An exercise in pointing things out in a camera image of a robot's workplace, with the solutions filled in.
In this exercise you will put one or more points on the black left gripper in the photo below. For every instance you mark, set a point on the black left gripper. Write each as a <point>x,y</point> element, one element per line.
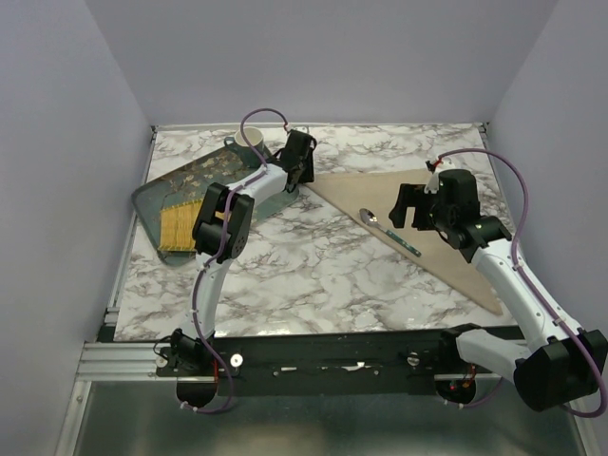
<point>307,175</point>

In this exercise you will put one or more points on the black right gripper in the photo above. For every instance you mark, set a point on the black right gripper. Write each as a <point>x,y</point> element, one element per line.
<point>407,196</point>

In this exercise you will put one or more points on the beige cloth napkin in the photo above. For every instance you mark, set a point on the beige cloth napkin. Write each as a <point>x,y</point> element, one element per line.
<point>378,192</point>

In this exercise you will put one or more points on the green handled metal spoon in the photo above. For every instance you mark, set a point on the green handled metal spoon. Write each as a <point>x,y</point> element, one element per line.
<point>371,220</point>

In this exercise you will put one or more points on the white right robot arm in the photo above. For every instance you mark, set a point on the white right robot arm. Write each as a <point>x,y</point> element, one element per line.
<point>560,361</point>

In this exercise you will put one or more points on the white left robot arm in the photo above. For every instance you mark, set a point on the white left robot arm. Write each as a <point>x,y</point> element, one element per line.
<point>222,227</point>

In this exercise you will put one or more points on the green ceramic mug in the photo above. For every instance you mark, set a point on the green ceramic mug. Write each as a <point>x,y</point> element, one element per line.
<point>249,148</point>

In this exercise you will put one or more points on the green floral tray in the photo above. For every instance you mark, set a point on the green floral tray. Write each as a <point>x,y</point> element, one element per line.
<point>190,182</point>

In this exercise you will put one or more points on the yellow bamboo mat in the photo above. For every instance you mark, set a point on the yellow bamboo mat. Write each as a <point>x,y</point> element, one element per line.
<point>177,223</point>

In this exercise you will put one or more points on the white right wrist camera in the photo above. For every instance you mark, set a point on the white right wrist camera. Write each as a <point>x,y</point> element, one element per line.
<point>435,168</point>

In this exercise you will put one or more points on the black metal base rail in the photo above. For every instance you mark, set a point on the black metal base rail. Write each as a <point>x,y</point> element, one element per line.
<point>216,373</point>

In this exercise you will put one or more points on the silver aluminium frame rail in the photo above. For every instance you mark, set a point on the silver aluminium frame rail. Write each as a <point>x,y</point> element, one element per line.
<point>309,270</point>

